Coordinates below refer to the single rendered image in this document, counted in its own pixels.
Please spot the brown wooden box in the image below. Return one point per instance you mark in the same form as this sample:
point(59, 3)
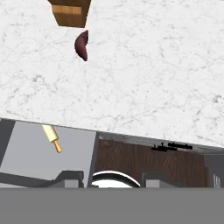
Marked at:
point(71, 13)

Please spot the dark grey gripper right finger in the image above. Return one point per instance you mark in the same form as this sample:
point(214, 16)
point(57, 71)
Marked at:
point(151, 176)

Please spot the wooden rolling pin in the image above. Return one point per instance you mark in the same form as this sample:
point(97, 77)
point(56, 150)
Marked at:
point(50, 134)

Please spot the grey cupboard panel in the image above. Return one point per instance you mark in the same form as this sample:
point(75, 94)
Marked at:
point(215, 167)

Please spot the dark wood cupboard door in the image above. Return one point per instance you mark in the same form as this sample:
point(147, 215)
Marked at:
point(131, 159)

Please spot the dark red sweet potato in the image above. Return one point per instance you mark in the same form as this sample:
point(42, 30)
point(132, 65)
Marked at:
point(81, 45)

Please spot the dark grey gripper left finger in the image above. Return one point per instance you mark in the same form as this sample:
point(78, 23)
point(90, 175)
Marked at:
point(70, 176)

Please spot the white and black round object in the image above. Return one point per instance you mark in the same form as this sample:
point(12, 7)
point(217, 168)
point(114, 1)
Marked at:
point(112, 178)

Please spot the grey open drawer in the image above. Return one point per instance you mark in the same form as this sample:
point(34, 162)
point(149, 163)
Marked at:
point(43, 157)

